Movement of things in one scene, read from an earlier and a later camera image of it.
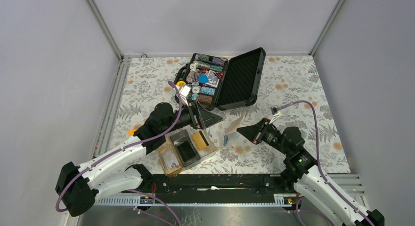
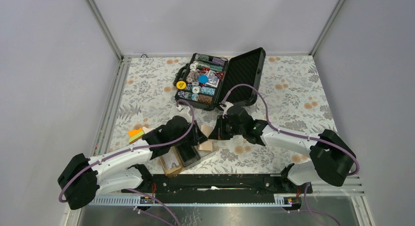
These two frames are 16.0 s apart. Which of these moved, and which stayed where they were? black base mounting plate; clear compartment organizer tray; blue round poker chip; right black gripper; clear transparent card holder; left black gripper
Moved: left black gripper; right black gripper
Stayed: blue round poker chip; black base mounting plate; clear compartment organizer tray; clear transparent card holder
